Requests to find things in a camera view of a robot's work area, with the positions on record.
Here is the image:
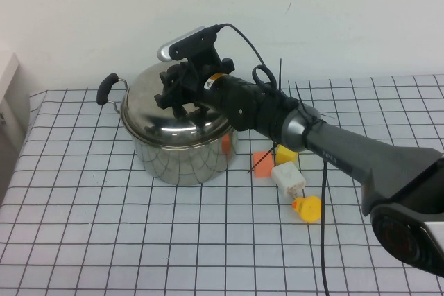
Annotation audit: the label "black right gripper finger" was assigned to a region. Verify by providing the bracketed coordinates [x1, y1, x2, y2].
[158, 66, 185, 87]
[153, 89, 189, 109]

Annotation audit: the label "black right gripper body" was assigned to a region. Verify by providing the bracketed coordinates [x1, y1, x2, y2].
[180, 57, 236, 116]

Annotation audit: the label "steel lid with black knob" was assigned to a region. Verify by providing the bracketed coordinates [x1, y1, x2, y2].
[121, 64, 230, 148]

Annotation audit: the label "orange foam block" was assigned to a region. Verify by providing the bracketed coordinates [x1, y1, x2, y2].
[252, 150, 274, 179]

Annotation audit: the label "yellow foam cube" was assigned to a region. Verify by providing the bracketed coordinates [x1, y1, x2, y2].
[276, 146, 299, 166]

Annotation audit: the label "large white cube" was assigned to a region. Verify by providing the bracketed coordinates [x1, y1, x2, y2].
[270, 161, 307, 197]

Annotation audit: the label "white black grid tablecloth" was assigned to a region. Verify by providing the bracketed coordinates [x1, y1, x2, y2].
[0, 73, 444, 296]

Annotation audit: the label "white side panel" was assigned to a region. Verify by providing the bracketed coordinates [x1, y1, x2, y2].
[0, 53, 31, 205]

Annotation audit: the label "yellow rubber duck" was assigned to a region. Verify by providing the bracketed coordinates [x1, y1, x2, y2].
[290, 195, 325, 223]

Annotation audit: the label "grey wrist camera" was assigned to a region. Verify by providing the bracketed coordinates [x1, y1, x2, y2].
[157, 24, 221, 64]

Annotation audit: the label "stainless steel pot black handles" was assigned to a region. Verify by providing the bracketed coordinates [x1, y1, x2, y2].
[96, 73, 241, 186]

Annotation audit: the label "black camera cable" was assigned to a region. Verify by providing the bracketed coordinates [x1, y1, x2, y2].
[213, 23, 332, 296]

